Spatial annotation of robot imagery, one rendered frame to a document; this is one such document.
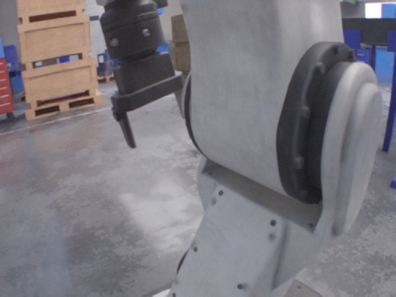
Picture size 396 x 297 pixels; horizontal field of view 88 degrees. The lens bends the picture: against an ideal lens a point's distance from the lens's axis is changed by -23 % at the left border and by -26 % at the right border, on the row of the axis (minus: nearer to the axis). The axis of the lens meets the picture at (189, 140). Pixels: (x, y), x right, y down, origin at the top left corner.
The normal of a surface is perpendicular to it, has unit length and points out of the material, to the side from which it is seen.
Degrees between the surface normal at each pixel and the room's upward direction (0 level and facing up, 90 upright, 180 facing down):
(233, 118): 86
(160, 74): 90
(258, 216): 60
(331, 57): 90
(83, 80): 90
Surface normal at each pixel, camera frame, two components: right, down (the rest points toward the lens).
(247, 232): -0.74, -0.25
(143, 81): 0.57, 0.26
